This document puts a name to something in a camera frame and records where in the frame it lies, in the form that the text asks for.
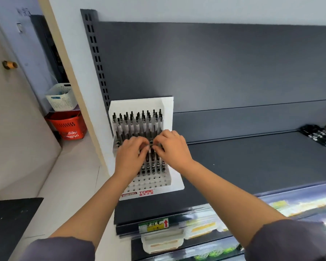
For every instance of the person's right hand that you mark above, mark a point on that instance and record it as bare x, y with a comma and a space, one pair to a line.
175, 149

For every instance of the person's left hand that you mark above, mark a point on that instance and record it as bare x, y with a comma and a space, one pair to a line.
130, 157

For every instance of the black rubber-grip pen group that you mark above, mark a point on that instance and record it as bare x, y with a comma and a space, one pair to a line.
152, 165

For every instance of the clear-barrel pen group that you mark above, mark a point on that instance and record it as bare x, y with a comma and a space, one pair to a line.
138, 125

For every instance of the white tiered pen holder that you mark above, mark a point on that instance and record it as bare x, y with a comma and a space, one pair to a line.
167, 111

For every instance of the aligned bundle of black pens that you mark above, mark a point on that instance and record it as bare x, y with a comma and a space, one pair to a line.
319, 137

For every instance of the person's right forearm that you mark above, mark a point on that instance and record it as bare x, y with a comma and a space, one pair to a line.
231, 201

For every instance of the person's left forearm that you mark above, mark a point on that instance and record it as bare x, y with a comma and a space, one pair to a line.
92, 212

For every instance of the red plastic basket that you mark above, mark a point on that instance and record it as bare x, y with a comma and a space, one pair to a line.
68, 126

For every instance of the yellow green price tag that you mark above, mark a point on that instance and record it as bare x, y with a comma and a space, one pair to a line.
152, 226
288, 207

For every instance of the white yellow food container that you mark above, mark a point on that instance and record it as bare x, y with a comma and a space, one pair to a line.
203, 228
163, 243

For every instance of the white woven basket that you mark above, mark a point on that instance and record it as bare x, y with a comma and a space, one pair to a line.
61, 99

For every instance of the dark grey shelf unit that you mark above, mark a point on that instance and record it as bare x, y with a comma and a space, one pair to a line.
233, 65

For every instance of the row of green packets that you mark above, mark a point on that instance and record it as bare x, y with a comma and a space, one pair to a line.
217, 252

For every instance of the grey left sleeve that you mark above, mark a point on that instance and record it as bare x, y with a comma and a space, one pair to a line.
59, 250

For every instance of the grey sleeve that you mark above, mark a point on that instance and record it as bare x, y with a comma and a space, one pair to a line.
59, 250
290, 241

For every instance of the beige door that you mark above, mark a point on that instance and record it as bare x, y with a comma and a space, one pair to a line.
16, 119

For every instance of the white slotted shelf upright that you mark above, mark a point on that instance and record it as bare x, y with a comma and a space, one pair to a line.
97, 32

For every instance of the grey right sleeve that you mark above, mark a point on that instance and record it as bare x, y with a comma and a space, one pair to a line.
290, 241

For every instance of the brass door knob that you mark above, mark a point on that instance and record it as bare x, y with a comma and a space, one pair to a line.
9, 64

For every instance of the white wall switch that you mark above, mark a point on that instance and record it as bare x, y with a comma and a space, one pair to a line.
19, 27

